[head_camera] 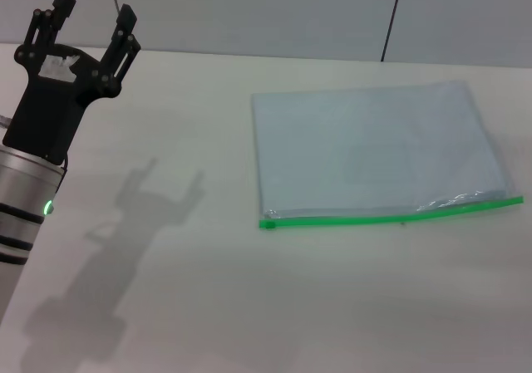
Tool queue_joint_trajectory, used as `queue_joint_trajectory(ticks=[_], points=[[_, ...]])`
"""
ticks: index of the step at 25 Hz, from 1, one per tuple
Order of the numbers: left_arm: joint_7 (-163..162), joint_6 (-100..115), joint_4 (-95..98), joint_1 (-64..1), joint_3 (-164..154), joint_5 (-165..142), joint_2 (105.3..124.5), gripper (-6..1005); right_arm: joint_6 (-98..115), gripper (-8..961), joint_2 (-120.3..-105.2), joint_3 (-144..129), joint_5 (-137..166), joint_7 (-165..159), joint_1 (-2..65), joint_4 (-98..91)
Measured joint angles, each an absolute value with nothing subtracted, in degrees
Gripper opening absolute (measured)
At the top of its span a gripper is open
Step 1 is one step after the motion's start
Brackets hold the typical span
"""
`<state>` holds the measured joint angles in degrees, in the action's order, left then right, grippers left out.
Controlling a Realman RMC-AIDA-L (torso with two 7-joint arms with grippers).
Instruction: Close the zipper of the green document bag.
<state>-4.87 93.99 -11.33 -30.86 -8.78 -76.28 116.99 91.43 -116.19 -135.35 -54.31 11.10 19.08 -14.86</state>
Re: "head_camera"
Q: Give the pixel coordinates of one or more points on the clear green-zip document bag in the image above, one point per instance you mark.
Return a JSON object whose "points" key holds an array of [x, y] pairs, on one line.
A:
{"points": [[374, 148]]}

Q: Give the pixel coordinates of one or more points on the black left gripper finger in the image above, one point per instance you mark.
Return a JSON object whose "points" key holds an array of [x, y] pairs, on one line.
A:
{"points": [[62, 1], [124, 32]]}

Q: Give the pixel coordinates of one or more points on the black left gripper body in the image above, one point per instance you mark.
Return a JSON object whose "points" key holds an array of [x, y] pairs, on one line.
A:
{"points": [[50, 107]]}

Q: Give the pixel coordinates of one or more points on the green zipper slider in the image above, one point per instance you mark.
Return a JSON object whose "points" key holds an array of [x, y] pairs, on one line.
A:
{"points": [[271, 224]]}

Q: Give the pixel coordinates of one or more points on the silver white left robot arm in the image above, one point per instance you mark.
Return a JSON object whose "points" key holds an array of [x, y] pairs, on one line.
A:
{"points": [[25, 190]]}

